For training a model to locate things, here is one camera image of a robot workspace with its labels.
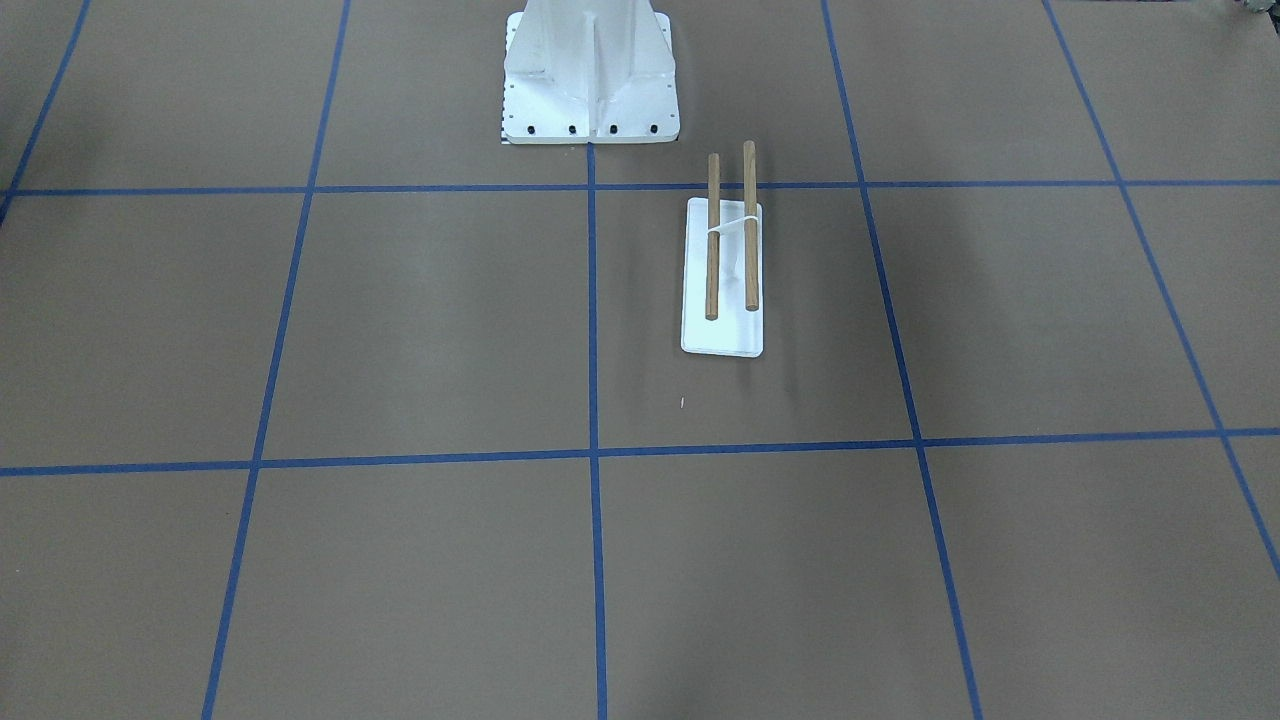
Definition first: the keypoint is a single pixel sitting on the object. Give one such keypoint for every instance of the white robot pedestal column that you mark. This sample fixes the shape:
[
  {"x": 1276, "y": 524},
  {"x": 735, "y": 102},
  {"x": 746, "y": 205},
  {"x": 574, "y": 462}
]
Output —
[{"x": 589, "y": 72}]

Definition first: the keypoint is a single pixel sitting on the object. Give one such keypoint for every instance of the white wooden towel rack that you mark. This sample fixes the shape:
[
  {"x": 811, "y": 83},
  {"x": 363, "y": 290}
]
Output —
[{"x": 722, "y": 310}]

